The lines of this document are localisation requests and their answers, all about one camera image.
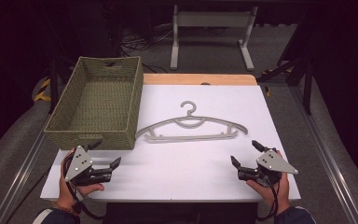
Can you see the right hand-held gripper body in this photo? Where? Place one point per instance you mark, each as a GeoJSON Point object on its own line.
{"type": "Point", "coordinates": [270, 165]}

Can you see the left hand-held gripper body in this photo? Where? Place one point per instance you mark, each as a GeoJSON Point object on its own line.
{"type": "Point", "coordinates": [79, 163]}

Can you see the green woven basket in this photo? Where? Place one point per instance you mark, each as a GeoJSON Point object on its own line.
{"type": "Point", "coordinates": [99, 102]}

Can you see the grey plastic clothes hanger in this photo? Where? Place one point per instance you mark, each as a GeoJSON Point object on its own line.
{"type": "Point", "coordinates": [195, 137]}

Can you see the person's right hand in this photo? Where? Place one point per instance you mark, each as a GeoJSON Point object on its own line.
{"type": "Point", "coordinates": [273, 196]}

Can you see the person's left hand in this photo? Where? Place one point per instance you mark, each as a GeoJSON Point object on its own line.
{"type": "Point", "coordinates": [65, 193]}

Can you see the white table mat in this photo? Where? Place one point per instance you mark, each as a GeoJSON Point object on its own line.
{"type": "Point", "coordinates": [180, 168]}

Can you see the black metal stand leg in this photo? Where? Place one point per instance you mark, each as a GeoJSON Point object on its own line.
{"type": "Point", "coordinates": [53, 87]}

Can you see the yellow black hazard tape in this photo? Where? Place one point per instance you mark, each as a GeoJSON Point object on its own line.
{"type": "Point", "coordinates": [43, 90]}

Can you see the black metal stand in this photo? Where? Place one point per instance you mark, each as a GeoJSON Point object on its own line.
{"type": "Point", "coordinates": [301, 71]}

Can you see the metal floor rail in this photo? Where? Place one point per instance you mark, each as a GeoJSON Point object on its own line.
{"type": "Point", "coordinates": [326, 155]}
{"type": "Point", "coordinates": [21, 174]}

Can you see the white metal stand frame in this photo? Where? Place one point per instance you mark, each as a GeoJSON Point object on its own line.
{"type": "Point", "coordinates": [213, 19]}

